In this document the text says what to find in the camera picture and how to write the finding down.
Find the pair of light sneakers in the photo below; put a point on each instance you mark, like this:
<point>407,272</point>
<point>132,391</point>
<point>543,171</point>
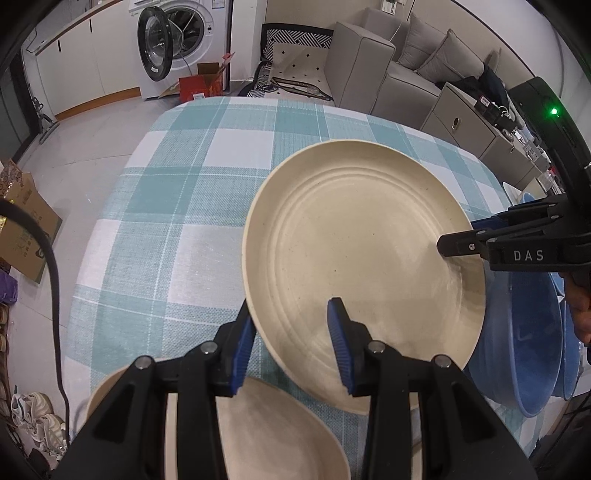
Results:
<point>39,417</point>

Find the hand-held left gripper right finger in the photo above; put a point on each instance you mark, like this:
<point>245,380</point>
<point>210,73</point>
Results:
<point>339,341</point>

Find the grey bedside cabinet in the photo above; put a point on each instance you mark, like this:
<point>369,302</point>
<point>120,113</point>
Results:
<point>471,124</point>

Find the cream round plate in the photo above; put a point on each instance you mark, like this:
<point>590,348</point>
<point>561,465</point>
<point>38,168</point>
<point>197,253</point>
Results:
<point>277,438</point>
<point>360,240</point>

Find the dark jacket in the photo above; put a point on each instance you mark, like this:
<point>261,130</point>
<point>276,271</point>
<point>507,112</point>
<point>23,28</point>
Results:
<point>485,83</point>

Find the blue bowl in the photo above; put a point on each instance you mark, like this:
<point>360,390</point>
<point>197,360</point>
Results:
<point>521,332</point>
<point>571,350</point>

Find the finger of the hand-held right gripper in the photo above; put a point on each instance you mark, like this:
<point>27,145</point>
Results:
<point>531,212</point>
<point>461,246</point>

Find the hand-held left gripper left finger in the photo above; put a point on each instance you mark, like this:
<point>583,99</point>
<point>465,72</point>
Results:
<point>240,360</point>

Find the white kitchen cabinets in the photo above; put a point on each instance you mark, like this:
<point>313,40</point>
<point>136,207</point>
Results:
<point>78,60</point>

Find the patterned cardboard box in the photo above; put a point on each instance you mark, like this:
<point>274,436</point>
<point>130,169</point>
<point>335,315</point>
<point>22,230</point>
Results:
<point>11,177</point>

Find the floor mop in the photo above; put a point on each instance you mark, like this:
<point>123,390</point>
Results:
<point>44,117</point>

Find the teal checked tablecloth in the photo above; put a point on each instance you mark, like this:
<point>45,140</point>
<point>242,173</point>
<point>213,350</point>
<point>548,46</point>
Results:
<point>194,207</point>

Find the white washing machine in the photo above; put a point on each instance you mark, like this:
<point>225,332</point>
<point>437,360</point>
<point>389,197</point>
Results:
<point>184,41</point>

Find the grey cushion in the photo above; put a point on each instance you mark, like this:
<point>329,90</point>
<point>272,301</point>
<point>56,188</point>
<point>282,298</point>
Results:
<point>422,41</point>
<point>455,57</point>

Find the brown cardboard box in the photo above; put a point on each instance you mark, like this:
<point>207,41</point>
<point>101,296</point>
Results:
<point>27,235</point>

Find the black box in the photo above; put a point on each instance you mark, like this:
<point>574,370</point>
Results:
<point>496,113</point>

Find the black and white patterned rug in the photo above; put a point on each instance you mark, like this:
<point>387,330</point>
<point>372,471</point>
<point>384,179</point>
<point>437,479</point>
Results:
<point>295,60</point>

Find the person's right hand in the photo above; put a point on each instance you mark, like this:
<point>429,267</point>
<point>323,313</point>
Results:
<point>579,300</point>

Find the purple bag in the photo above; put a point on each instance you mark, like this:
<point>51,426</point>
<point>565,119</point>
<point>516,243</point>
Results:
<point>7,286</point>

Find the grey sofa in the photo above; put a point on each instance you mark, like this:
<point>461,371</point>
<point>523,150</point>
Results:
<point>369,69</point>

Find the red cardboard box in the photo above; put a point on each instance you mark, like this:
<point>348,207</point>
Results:
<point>203,83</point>

